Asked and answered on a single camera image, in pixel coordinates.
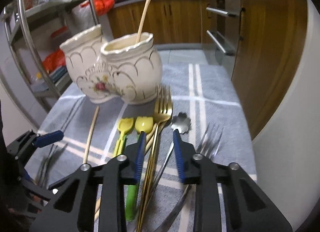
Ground gold fork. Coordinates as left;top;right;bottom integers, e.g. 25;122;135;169
136;85;173;232

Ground metal storage shelf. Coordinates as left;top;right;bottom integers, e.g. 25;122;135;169
0;0;111;112

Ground silver fork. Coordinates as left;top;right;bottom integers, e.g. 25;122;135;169
156;127;220;231

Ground grey striped table cloth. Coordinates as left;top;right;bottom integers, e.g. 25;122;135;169
30;64;255;231

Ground built-in oven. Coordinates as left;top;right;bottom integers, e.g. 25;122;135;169
205;0;242;78

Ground silver flower spoon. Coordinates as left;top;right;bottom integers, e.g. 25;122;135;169
150;111;192;197

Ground white ceramic double utensil holder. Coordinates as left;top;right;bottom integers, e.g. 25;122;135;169
60;25;163;105

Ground wooden kitchen cabinets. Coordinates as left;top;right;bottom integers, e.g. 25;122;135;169
107;0;308;140

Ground yellow green plastic spoon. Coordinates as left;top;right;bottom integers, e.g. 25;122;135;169
125;116;153;222

